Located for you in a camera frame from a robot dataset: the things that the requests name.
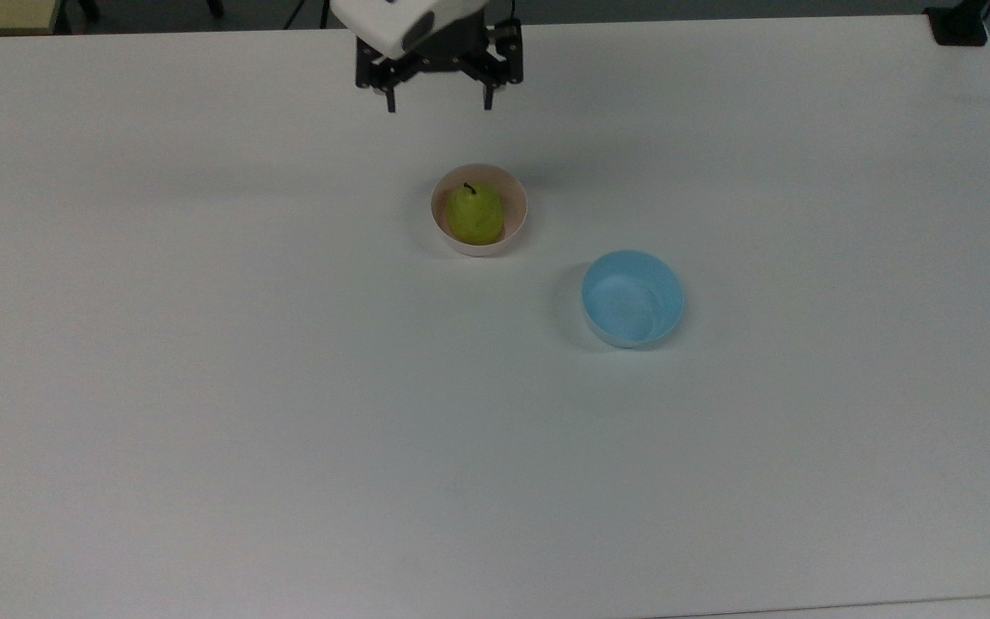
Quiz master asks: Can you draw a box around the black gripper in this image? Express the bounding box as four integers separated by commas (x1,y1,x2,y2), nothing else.
354,17,524,114

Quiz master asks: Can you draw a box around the green pear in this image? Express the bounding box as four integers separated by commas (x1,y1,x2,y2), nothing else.
447,181,505,246

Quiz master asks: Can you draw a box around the pink plastic bowl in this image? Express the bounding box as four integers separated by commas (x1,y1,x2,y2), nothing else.
430,162,529,258

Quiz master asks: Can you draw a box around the blue plastic bowl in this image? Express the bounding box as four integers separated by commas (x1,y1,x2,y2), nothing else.
580,248,687,350

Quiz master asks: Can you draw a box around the black stand clamp base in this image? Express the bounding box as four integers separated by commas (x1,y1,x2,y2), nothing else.
924,0,990,47

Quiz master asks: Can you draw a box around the white adjoining table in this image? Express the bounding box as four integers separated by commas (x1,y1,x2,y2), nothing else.
650,594,990,619

